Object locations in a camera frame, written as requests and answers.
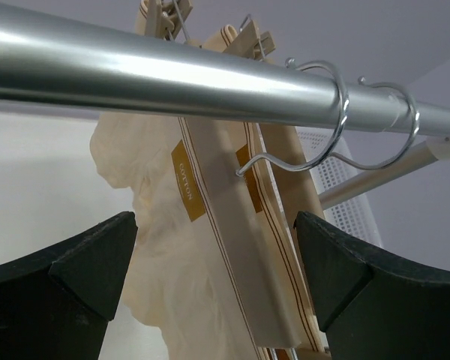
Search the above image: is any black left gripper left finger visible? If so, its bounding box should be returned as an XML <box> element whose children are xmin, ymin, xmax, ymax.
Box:
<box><xmin>0</xmin><ymin>211</ymin><xmax>137</xmax><ymax>359</ymax></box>

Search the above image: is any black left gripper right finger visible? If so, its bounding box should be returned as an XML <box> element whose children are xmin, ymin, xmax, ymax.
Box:
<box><xmin>294</xmin><ymin>211</ymin><xmax>450</xmax><ymax>359</ymax></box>

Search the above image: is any beige clip hanger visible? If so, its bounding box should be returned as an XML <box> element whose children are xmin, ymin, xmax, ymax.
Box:
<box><xmin>134</xmin><ymin>0</ymin><xmax>346</xmax><ymax>360</ymax></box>

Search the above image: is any silver and white clothes rack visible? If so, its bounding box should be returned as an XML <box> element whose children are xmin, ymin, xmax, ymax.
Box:
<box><xmin>0</xmin><ymin>4</ymin><xmax>450</xmax><ymax>207</ymax></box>

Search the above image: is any hanger holding brown underwear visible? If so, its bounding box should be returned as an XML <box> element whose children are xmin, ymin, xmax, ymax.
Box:
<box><xmin>262</xmin><ymin>76</ymin><xmax>421</xmax><ymax>177</ymax></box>

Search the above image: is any cream beige underwear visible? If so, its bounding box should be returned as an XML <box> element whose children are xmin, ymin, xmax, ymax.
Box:
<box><xmin>87</xmin><ymin>112</ymin><xmax>308</xmax><ymax>360</ymax></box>

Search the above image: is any white plastic basket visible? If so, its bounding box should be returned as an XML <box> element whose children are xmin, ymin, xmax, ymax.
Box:
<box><xmin>296</xmin><ymin>127</ymin><xmax>383</xmax><ymax>247</ymax></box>

